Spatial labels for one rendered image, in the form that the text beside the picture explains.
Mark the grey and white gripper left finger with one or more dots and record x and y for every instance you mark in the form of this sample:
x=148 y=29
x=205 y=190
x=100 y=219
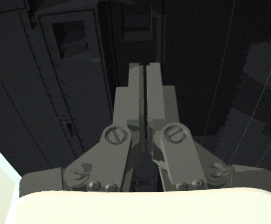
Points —
x=109 y=165

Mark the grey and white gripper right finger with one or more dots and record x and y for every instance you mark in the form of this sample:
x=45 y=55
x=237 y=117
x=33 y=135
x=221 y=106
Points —
x=183 y=163

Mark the black open-frame rack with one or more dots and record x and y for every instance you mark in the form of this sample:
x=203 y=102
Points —
x=217 y=55

